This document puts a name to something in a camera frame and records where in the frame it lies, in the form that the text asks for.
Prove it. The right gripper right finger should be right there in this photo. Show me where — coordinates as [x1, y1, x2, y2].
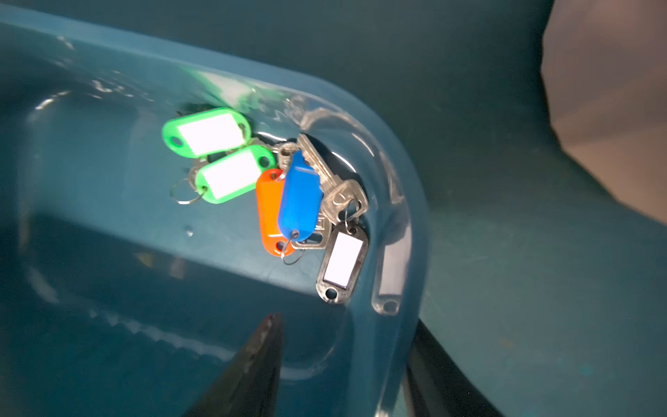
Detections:
[401, 321, 503, 417]

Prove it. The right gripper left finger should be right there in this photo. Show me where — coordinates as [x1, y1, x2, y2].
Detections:
[185, 314, 284, 416]

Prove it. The translucent blue storage box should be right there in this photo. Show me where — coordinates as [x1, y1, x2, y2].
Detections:
[1, 5, 429, 416]

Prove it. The blue tag key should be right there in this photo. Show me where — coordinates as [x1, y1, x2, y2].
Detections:
[277, 148, 331, 250]

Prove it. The orange tag key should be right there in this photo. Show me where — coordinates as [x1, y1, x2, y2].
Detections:
[255, 169, 304, 266]

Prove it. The black tag silver key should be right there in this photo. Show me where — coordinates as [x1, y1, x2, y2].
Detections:
[297, 134, 369, 305]

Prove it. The green tag key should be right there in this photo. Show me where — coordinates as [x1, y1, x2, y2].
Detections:
[170, 144, 277, 205]
[162, 108, 252, 159]

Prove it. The terracotta flower pot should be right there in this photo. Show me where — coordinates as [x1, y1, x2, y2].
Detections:
[541, 1, 666, 223]

